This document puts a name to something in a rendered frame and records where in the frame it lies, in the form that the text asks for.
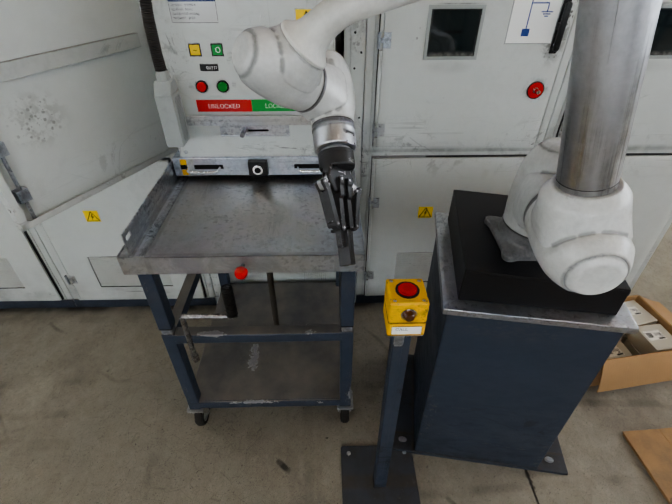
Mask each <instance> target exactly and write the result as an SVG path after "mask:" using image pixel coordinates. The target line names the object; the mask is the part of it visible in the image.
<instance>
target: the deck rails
mask: <svg viewBox="0 0 672 504"><path fill-rule="evenodd" d="M188 177H189V176H176V173H175V169H174V165H173V161H172V160H171V161H170V163H169V164H168V166H167V167H166V169H165V170H164V172H163V173H162V175H161V176H160V178H159V179H158V181H157V182H156V184H155V185H154V187H153V188H152V190H151V191H150V193H149V194H148V195H147V197H146V198H145V200H144V201H143V203H142V204H141V206H140V207H139V209H138V210H137V212H136V213H135V215H134V216H133V218H132V219H131V221H130V222H129V224H128V225H127V227H126V228H125V230H124V231H123V233H122V234H121V237H122V240H123V242H124V245H125V247H126V250H127V252H128V256H127V257H128V258H144V256H145V254H146V252H147V251H148V249H149V247H150V245H151V243H152V242H153V240H154V238H155V236H156V235H157V233H158V231H159V229H160V227H161V226H162V224H163V222H164V220H165V218H166V217H167V215H168V213H169V211H170V209H171V208H172V206H173V204H174V202H175V200H176V199H177V197H178V195H179V193H180V191H181V190H182V188H183V186H184V184H185V182H186V181H187V179H188ZM128 232H129V233H130V236H129V238H128V239H127V240H126V235H127V234H128Z"/></svg>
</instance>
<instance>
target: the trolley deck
mask: <svg viewBox="0 0 672 504"><path fill-rule="evenodd" d="M321 178H322V174H308V175H268V176H249V175H193V176H189V177H188V179H187V181H186V182H185V184H184V186H183V188H182V190H181V191H180V193H179V195H178V197H177V199H176V200H175V202H174V204H173V206H172V208H171V209H170V211H169V213H168V215H167V217H166V218H165V220H164V222H163V224H162V226H161V227H160V229H159V231H158V233H157V235H156V236H155V238H154V240H153V242H152V243H151V245H150V247H149V249H148V251H147V252H146V254H145V256H144V258H128V257H127V256H128V252H127V250H126V247H125V245H123V247H122V249H121V250H120V252H119V253H118V255H117V256H116V257H117V260H118V262H119V264H120V267H121V269H122V272H123V274H124V275H147V274H216V273H234V272H235V269H236V268H237V267H239V266H241V264H245V268H246V269H247V270H248V273H285V272H354V271H364V267H365V247H364V240H363V232H362V224H361V216H360V214H359V229H357V230H356V231H353V242H354V253H355V265H349V266H340V265H339V255H338V247H337V240H336V233H331V230H333V229H329V228H328V227H327V223H326V220H325V216H324V212H323V208H322V204H321V200H320V196H319V193H318V191H317V189H316V187H315V185H314V182H315V181H317V180H320V179H321Z"/></svg>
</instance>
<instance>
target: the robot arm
mask: <svg viewBox="0 0 672 504"><path fill-rule="evenodd" d="M417 1H420V0H323V1H321V2H320V3H319V4H317V5H316V6H315V7H314V8H312V9H311V10H310V11H309V12H308V13H307V14H305V15H304V16H303V17H301V18H300V19H298V20H284V21H283V22H282V23H280V24H278V25H276V26H272V27H269V28H267V27H264V26H256V27H250V28H247V29H245V30H244V31H243V32H242V33H241V34H239V35H238V37H237V38H236V40H235V42H234V45H233V49H232V63H233V66H234V68H235V70H236V72H237V74H238V75H239V78H240V80H241V81H242V82H243V83H244V84H245V85H246V86H247V87H248V88H249V89H251V90H252V91H253V92H255V93H256V94H258V95H260V96H261V97H263V98H265V99H267V100H268V101H270V102H272V103H274V104H277V105H279V106H282V107H284V108H289V109H293V110H296V111H297V112H299V113H300V114H301V115H303V116H304V117H305V118H306V120H307V121H310V122H311V126H312V134H313V144H314V152H315V153H316V154H317V155H318V161H319V170H320V172H321V173H323V174H322V178H321V179H320V180H317V181H315V182H314V185H315V187H316V189H317V191H318V193H319V196H320V200H321V204H322V208H323V212H324V216H325V220H326V223H327V227H328V228H329V229H333V230H331V233H336V240H337V247H338V255H339V265H340V266H349V265H355V254H354V242H353V231H356V230H357V229H359V214H360V196H361V193H362V188H361V187H358V188H357V187H356V186H355V185H354V179H353V176H352V171H353V170H354V168H355V159H354V150H355V149H356V137H355V125H354V115H355V95H354V87H353V82H352V77H351V74H350V71H349V68H348V66H347V63H346V61H345V60H344V58H343V57H342V56H341V55H340V54H339V53H337V52H335V51H332V50H327V49H328V47H329V45H330V43H331V42H332V40H333V39H334V38H335V37H336V36H337V35H338V34H339V33H340V32H341V31H343V30H344V29H346V28H347V27H349V26H350V25H352V24H354V23H357V22H359V21H361V20H364V19H367V18H370V17H373V16H376V15H378V14H381V13H384V12H387V11H390V10H393V9H396V8H399V7H402V6H405V5H408V4H411V3H414V2H417ZM662 1H663V0H579V4H578V12H577V19H576V27H575V35H574V42H573V50H572V58H571V65H570V73H569V81H568V88H567V96H566V103H565V111H564V119H563V126H562V134H561V137H553V138H548V139H546V140H545V141H543V142H540V143H539V144H537V145H536V146H535V147H534V148H533V149H532V150H531V151H530V152H529V153H528V154H527V156H526V157H525V158H524V160H523V161H522V163H521V165H520V167H519V169H518V171H517V173H516V176H515V178H514V181H513V183H512V186H511V189H510V192H509V195H508V199H507V202H506V207H505V210H504V214H503V216H502V217H497V216H487V217H486V218H485V220H484V223H485V224H486V225H487V226H488V227H489V229H490V230H491V232H492V234H493V236H494V238H495V240H496V242H497V244H498V246H499V248H500V250H501V258H502V259H503V260H504V261H506V262H515V261H538V263H539V265H540V267H541V268H542V270H543V271H544V273H545V274H546V275H547V276H548V277H549V278H550V279H551V280H552V281H553V282H555V283H556V284H557V285H559V286H560V287H562V288H563V289H565V290H567V291H570V292H576V293H579V294H583V295H596V294H601V293H605V292H608V291H610V290H612V289H614V288H616V287H617V286H618V285H619V284H621V283H622V282H623V281H624V280H625V279H626V278H627V277H628V275H629V273H630V271H631V268H632V265H633V262H634V257H635V247H634V245H633V242H632V238H633V226H632V208H633V193H632V191H631V189H630V188H629V186H628V185H627V184H626V183H625V181H624V180H623V179H622V178H621V173H622V169H623V165H624V160H625V156H626V152H627V148H628V144H629V139H630V135H631V131H632V127H633V123H634V118H635V114H636V110H637V106H638V102H639V97H640V93H641V89H642V85H643V81H644V76H645V72H646V68H647V64H648V60H649V55H650V51H651V47H652V43H653V39H654V34H655V30H656V26H657V22H658V18H659V13H660V9H661V5H662ZM332 221H333V222H332Z"/></svg>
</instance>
